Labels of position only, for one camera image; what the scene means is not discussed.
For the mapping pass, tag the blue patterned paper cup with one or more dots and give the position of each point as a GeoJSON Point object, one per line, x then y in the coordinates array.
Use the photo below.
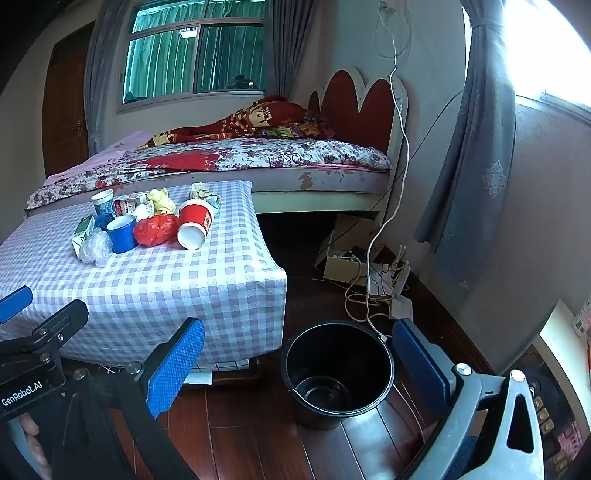
{"type": "Point", "coordinates": [102, 202]}

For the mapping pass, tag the red patterned blanket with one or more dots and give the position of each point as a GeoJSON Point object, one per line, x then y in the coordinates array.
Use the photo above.
{"type": "Point", "coordinates": [249, 117]}

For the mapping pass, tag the yellow cloth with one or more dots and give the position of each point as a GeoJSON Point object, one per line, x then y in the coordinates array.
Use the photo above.
{"type": "Point", "coordinates": [160, 201]}

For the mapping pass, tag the bright window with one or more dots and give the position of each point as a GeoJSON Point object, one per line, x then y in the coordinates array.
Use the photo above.
{"type": "Point", "coordinates": [554, 50]}

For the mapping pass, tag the beige crumpled cloth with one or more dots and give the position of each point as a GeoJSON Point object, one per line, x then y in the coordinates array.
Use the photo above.
{"type": "Point", "coordinates": [203, 193]}

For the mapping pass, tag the black plastic bucket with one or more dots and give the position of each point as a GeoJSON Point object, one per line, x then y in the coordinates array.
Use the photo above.
{"type": "Point", "coordinates": [339, 369]}

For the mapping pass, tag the white wall charger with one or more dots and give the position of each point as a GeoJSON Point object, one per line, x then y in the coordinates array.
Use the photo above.
{"type": "Point", "coordinates": [385, 4]}

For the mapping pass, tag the red paper cup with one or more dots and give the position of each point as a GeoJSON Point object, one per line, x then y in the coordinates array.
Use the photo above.
{"type": "Point", "coordinates": [194, 221]}

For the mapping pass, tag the green white carton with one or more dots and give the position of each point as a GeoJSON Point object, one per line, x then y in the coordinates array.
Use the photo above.
{"type": "Point", "coordinates": [82, 235]}

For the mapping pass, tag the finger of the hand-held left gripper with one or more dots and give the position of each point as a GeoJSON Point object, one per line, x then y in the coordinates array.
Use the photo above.
{"type": "Point", "coordinates": [62, 321]}
{"type": "Point", "coordinates": [14, 303]}

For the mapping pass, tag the red plastic bag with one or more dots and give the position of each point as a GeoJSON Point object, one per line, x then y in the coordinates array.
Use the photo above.
{"type": "Point", "coordinates": [154, 229]}

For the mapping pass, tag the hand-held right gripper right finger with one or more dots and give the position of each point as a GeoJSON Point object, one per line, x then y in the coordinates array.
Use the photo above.
{"type": "Point", "coordinates": [418, 364]}

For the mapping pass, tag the cardboard box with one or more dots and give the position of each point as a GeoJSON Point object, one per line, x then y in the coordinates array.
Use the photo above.
{"type": "Point", "coordinates": [341, 258]}

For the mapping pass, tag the red white carton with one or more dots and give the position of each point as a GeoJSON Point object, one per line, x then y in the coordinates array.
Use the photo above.
{"type": "Point", "coordinates": [127, 205]}

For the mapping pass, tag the pink sheet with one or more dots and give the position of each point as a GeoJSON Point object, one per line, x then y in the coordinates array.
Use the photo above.
{"type": "Point", "coordinates": [115, 147]}

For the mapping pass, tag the floral quilt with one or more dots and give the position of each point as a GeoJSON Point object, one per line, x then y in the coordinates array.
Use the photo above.
{"type": "Point", "coordinates": [277, 154]}

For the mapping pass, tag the white cabinet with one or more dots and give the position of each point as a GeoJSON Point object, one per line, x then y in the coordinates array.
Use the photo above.
{"type": "Point", "coordinates": [565, 332]}

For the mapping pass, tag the person's left hand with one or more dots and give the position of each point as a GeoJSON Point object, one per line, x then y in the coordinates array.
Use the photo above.
{"type": "Point", "coordinates": [29, 424]}

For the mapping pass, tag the colourful pillow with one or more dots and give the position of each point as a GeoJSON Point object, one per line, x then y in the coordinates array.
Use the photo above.
{"type": "Point", "coordinates": [300, 128]}

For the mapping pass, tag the brown wooden door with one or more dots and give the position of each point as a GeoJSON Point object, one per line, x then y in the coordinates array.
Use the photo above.
{"type": "Point", "coordinates": [67, 106]}

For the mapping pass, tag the clear plastic bag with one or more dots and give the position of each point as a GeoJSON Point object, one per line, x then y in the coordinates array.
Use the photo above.
{"type": "Point", "coordinates": [97, 247]}

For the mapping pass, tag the bed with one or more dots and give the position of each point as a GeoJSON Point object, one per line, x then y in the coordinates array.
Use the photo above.
{"type": "Point", "coordinates": [314, 189]}

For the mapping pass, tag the grey patterned curtain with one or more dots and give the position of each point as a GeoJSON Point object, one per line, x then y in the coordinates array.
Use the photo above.
{"type": "Point", "coordinates": [480, 152]}

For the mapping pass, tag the crumpled white tissue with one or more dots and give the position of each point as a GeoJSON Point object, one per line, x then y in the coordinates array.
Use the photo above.
{"type": "Point", "coordinates": [144, 211]}

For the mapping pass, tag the white router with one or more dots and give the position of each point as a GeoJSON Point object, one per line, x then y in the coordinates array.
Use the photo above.
{"type": "Point", "coordinates": [400, 295]}

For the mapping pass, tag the blue cloth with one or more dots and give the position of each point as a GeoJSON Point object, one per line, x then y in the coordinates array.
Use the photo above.
{"type": "Point", "coordinates": [105, 220]}

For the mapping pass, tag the red white headboard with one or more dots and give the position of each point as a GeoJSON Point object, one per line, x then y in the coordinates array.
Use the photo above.
{"type": "Point", "coordinates": [364, 110]}

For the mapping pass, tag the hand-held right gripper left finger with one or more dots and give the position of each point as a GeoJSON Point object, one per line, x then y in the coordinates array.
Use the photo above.
{"type": "Point", "coordinates": [178, 364]}

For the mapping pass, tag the checkered tablecloth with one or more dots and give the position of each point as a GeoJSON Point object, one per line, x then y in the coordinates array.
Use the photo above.
{"type": "Point", "coordinates": [152, 286]}

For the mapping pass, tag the window with green curtain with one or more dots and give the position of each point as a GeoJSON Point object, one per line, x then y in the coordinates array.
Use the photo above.
{"type": "Point", "coordinates": [194, 50]}

